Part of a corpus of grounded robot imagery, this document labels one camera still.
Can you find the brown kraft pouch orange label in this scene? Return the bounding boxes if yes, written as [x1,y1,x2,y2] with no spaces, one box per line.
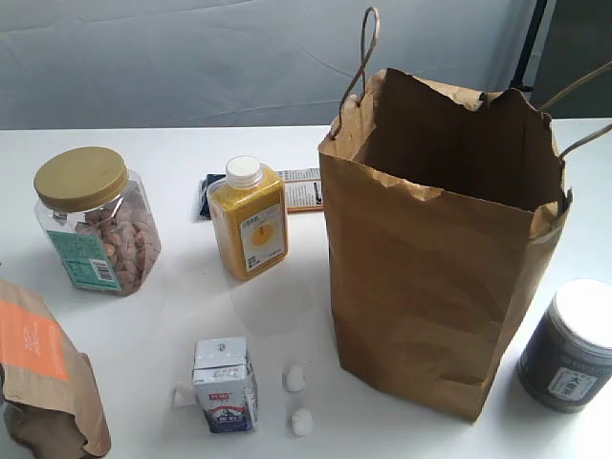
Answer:
[1,280,111,458]

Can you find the white wrapped candy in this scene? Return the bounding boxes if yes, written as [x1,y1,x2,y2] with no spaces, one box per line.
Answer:
[283,363,306,393]
[291,407,315,437]

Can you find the almond jar with gold lid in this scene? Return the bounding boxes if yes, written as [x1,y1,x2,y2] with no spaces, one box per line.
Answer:
[33,146,162,296]

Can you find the upper white wrapped candy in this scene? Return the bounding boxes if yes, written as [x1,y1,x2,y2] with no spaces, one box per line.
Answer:
[283,363,306,393]

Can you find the small white blue milk carton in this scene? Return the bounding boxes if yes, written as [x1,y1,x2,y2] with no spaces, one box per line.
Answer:
[172,337,259,433]

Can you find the blue snack packet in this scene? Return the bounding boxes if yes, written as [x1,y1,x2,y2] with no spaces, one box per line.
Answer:
[197,168,323,220]

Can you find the black stand pole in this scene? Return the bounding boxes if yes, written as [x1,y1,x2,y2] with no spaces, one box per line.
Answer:
[510,0,548,93]

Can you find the dark tea can white lid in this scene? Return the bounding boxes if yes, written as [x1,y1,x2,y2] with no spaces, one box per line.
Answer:
[517,278,611,414]

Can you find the brown paper bag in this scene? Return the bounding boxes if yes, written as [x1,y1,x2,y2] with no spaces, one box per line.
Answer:
[317,6,612,423]

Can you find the lower white wrapped candy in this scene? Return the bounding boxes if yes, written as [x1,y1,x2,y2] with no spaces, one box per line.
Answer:
[291,407,315,437]

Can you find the yellow millet bottle white cap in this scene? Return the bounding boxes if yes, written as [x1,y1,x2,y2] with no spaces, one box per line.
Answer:
[207,156,288,281]

